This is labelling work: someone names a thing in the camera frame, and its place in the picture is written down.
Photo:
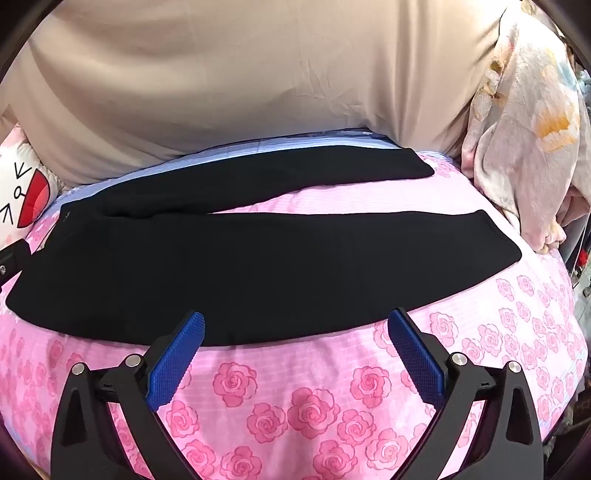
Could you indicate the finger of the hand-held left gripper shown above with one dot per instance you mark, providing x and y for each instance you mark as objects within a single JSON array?
[{"x": 14, "y": 261}]

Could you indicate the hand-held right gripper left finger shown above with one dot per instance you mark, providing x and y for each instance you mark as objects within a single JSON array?
[{"x": 173, "y": 364}]

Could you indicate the black pants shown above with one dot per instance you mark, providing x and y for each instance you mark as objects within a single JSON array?
[{"x": 231, "y": 258}]

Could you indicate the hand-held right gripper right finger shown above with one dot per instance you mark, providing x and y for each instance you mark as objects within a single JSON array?
[{"x": 418, "y": 360}]

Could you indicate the pink rose bedsheet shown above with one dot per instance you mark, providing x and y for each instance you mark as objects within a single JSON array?
[{"x": 323, "y": 392}]

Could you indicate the pale floral blanket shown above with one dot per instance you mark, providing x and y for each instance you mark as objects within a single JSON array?
[{"x": 521, "y": 115}]

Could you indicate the white cat face pillow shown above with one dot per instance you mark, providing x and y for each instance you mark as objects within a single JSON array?
[{"x": 18, "y": 184}]

